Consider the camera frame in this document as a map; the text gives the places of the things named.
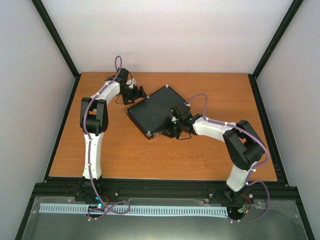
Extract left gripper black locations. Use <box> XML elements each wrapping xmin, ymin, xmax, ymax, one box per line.
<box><xmin>119</xmin><ymin>86</ymin><xmax>146</xmax><ymax>106</ymax></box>

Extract black poker set case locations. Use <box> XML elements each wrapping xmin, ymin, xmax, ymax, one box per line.
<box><xmin>127</xmin><ymin>85</ymin><xmax>192</xmax><ymax>140</ymax></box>

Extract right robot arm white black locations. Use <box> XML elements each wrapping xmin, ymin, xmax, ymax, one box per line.
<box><xmin>162</xmin><ymin>103</ymin><xmax>271</xmax><ymax>202</ymax></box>

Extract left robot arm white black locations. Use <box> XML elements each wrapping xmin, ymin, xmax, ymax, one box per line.
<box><xmin>80</xmin><ymin>68</ymin><xmax>147</xmax><ymax>202</ymax></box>

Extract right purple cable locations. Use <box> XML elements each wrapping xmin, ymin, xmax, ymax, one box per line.
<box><xmin>183</xmin><ymin>93</ymin><xmax>271</xmax><ymax>224</ymax></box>

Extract purple cable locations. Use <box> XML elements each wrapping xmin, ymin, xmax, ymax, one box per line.
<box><xmin>83</xmin><ymin>55</ymin><xmax>131</xmax><ymax>223</ymax></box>
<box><xmin>183</xmin><ymin>93</ymin><xmax>271</xmax><ymax>224</ymax></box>

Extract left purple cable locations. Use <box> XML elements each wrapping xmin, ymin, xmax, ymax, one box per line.
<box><xmin>83</xmin><ymin>55</ymin><xmax>131</xmax><ymax>223</ymax></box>

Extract right controller board wires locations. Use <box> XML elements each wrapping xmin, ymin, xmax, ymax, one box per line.
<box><xmin>228</xmin><ymin>193</ymin><xmax>254</xmax><ymax>221</ymax></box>

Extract black aluminium frame rail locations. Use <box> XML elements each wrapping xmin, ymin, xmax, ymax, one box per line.
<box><xmin>30</xmin><ymin>72</ymin><xmax>303</xmax><ymax>208</ymax></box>

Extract light blue slotted cable duct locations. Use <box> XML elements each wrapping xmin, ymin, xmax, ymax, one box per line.
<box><xmin>38</xmin><ymin>203</ymin><xmax>228</xmax><ymax>218</ymax></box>

